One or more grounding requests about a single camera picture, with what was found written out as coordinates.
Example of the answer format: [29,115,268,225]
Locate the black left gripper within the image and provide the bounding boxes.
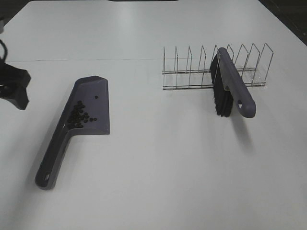
[0,64,31,110]

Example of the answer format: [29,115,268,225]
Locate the pile of coffee beans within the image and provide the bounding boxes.
[66,100,98,130]

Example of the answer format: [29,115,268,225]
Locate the purple plastic dustpan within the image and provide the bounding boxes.
[35,76,110,190]

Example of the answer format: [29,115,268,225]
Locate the purple hand brush black bristles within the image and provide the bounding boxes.
[210,47,256,118]

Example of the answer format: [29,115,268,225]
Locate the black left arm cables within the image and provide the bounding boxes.
[0,38,8,63]

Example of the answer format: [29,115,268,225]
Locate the metal wire dish rack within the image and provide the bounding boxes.
[162,43,274,90]

